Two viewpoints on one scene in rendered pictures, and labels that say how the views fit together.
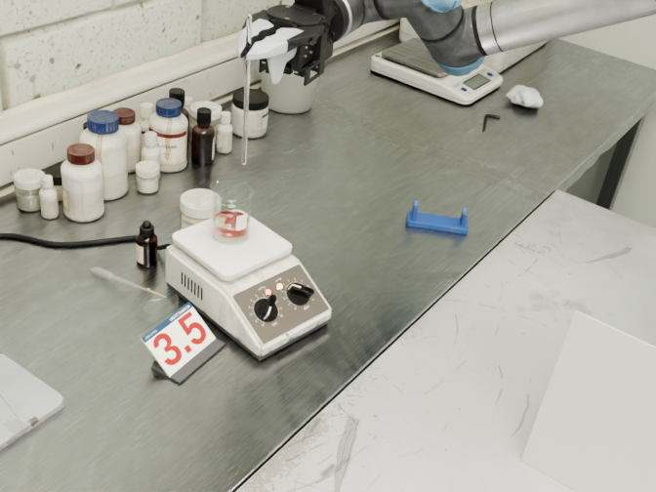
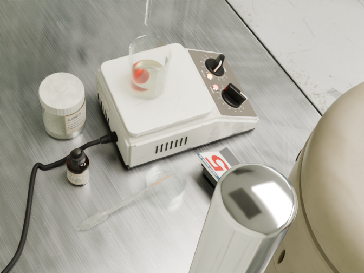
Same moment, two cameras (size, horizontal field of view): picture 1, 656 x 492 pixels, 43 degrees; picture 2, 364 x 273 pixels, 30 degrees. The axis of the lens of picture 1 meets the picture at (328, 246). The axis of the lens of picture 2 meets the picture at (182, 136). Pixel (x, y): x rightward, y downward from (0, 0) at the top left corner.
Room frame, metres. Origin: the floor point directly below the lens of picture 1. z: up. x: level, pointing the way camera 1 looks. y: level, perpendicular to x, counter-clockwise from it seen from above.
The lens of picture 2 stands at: (0.72, 0.61, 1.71)
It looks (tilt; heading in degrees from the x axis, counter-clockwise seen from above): 58 degrees down; 287
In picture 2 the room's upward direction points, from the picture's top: 11 degrees clockwise
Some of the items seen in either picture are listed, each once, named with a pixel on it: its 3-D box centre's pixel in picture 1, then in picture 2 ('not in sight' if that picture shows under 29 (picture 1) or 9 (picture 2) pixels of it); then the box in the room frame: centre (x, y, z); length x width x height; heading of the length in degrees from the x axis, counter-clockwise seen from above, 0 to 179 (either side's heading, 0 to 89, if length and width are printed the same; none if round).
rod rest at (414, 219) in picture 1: (438, 216); not in sight; (1.17, -0.17, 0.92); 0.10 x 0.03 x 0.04; 89
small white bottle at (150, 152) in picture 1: (150, 155); not in sight; (1.19, 0.31, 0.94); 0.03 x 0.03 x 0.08
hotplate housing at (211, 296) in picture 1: (243, 278); (171, 101); (0.90, 0.11, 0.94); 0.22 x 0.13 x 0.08; 50
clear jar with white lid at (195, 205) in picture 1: (199, 222); (63, 106); (1.02, 0.19, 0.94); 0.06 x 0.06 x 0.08
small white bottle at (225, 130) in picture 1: (225, 132); not in sight; (1.32, 0.21, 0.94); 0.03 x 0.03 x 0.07
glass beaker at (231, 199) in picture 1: (229, 211); (147, 69); (0.93, 0.13, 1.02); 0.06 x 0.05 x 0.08; 71
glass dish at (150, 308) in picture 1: (157, 306); (165, 184); (0.85, 0.21, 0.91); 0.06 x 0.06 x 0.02
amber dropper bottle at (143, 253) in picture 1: (146, 241); (77, 164); (0.96, 0.25, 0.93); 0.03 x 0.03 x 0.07
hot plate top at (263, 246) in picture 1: (232, 242); (156, 87); (0.91, 0.13, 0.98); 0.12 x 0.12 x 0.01; 50
